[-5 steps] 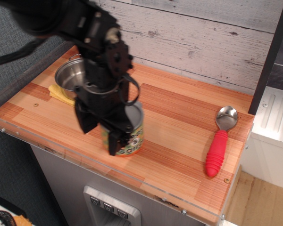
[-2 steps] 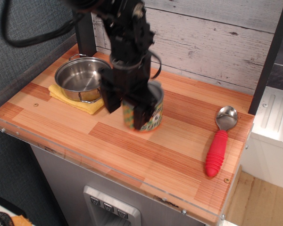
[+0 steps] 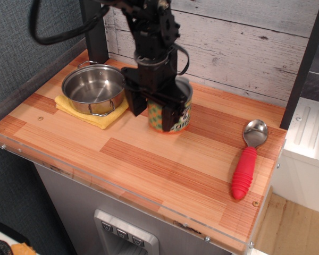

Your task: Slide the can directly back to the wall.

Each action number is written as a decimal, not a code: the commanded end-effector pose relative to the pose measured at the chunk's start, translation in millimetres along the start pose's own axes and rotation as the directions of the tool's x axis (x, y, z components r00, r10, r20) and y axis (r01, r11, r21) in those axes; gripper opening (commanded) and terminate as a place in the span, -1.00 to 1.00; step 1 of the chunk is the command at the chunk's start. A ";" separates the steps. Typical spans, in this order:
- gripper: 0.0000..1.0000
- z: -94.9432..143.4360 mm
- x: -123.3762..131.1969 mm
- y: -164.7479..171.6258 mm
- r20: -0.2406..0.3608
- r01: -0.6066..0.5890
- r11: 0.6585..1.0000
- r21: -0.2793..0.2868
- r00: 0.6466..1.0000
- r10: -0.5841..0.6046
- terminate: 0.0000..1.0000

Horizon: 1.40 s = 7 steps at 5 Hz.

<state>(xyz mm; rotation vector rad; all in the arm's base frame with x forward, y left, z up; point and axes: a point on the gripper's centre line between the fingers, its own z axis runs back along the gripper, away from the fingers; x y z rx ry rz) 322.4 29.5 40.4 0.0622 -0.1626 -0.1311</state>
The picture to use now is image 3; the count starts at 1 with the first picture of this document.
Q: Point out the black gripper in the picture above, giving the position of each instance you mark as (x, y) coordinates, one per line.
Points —
(155, 79)

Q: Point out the peas and carrots toy can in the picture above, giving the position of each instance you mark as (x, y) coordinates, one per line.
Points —
(155, 115)

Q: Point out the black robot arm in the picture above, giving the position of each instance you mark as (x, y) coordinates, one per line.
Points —
(154, 31)

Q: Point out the stainless steel pot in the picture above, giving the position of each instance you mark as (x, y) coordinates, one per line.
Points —
(94, 89)

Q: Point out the yellow cloth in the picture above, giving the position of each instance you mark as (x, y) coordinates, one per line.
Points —
(63, 104)

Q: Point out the grey toy fridge cabinet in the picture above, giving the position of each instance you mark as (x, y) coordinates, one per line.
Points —
(76, 203)

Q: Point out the silver dispenser button panel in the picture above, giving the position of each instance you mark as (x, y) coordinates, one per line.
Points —
(120, 237)

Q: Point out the white toy sink unit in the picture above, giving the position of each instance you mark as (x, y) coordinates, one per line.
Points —
(296, 176)

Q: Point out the orange black object bottom left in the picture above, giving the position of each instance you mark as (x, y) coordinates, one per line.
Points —
(12, 242)

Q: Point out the black left upright post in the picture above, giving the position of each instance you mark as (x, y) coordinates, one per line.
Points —
(96, 37)

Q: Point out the black upright post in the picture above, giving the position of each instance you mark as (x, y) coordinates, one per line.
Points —
(96, 37)
(302, 74)

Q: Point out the red handled metal spoon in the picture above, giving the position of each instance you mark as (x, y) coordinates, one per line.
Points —
(254, 135)

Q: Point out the black right upright post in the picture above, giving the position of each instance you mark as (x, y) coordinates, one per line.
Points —
(302, 74)

